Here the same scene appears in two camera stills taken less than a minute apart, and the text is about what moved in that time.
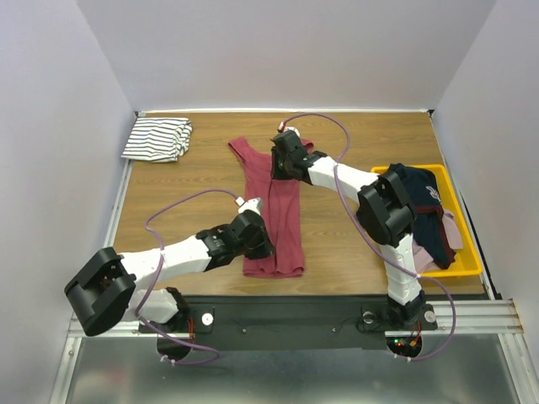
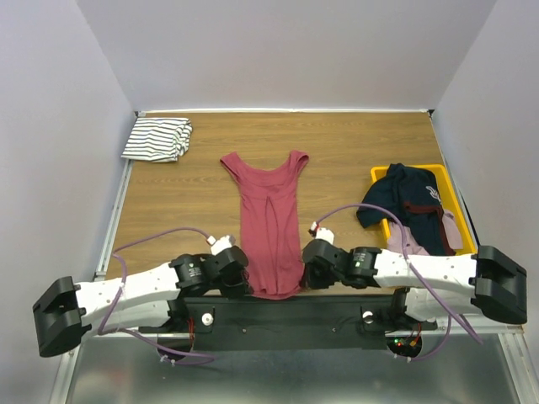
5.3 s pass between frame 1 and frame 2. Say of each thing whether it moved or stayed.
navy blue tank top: stayed
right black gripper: moved
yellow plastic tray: stayed
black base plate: stayed
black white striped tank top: stayed
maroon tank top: moved
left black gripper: moved
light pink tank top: stayed
